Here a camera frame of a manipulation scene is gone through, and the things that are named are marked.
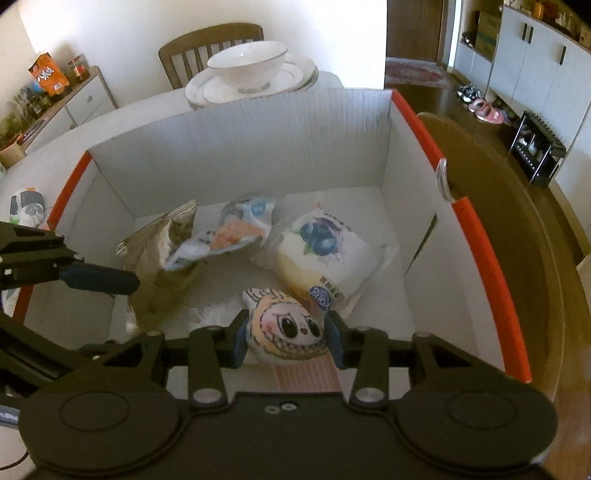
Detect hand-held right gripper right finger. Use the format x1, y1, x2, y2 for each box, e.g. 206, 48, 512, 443
323, 310, 485, 407

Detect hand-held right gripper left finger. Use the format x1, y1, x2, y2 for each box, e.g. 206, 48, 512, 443
104, 309, 252, 409

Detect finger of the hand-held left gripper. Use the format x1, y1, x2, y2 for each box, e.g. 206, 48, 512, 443
0, 314, 83, 387
0, 220, 141, 297

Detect cartoon face plush toy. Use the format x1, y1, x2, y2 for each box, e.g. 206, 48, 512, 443
242, 287, 331, 366

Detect silver foil snack bag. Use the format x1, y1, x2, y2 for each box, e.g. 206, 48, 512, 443
115, 199, 205, 334

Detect blueberry bread packet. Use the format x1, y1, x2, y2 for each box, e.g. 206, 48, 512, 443
251, 202, 387, 315

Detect red and white box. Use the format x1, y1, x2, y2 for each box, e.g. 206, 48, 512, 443
13, 87, 533, 398

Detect white printed plastic bag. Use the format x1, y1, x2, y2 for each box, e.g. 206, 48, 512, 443
8, 186, 47, 230

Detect woven plant basket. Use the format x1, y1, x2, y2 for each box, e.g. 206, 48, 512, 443
0, 137, 27, 170

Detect white sideboard cabinet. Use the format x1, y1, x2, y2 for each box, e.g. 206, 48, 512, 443
17, 65, 116, 154

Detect group of glass bottles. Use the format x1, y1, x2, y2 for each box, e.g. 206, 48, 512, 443
8, 82, 49, 124

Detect stack of white plates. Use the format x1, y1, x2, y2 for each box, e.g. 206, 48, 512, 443
184, 54, 320, 111

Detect orange snack bag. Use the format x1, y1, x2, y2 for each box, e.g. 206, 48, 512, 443
28, 52, 70, 97

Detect glass jar with red label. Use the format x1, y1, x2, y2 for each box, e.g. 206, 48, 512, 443
68, 55, 90, 83

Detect wooden chair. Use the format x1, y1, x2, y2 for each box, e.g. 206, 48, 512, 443
158, 23, 265, 90

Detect white porcelain bowl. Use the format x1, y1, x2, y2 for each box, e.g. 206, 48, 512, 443
206, 40, 288, 95

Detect pink slippers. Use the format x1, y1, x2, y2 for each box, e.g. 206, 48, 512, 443
468, 96, 507, 126

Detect patterned floor rug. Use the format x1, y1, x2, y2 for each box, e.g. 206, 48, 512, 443
385, 57, 456, 89

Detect black metal rack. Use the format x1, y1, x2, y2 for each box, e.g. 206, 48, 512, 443
510, 110, 567, 186

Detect brown wooden door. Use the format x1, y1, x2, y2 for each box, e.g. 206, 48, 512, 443
385, 0, 447, 64

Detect cardboard box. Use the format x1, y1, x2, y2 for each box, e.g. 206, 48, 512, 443
475, 11, 502, 52

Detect grey wall cabinet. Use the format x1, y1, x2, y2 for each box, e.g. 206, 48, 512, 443
450, 4, 591, 186

